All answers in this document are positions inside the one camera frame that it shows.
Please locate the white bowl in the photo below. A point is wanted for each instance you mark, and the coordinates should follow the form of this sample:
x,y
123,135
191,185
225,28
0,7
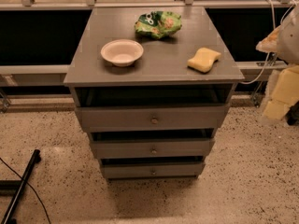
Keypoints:
x,y
122,52

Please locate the grey drawer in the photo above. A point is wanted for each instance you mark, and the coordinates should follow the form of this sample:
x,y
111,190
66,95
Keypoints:
x,y
152,148
150,118
152,170

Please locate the black stand bar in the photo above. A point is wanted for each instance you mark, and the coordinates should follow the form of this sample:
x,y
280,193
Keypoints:
x,y
18,186

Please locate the yellow sponge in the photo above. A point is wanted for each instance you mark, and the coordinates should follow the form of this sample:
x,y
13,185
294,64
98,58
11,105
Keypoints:
x,y
203,60

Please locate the grey middle drawer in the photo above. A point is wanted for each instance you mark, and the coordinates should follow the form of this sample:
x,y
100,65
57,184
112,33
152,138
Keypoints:
x,y
152,148

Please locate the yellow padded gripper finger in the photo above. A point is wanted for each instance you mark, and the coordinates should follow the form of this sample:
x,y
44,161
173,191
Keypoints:
x,y
282,92

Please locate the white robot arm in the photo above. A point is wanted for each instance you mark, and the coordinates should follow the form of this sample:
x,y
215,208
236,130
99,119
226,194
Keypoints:
x,y
284,41

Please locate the grey drawer cabinet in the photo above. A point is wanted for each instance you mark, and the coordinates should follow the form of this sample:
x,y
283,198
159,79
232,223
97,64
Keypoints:
x,y
161,77

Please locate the grey bottom drawer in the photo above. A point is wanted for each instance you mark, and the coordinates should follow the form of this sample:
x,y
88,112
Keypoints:
x,y
152,170

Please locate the grey top drawer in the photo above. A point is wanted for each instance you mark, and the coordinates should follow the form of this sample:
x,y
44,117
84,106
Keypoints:
x,y
150,118

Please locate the green chip bag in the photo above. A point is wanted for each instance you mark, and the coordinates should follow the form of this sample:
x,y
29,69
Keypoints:
x,y
158,24

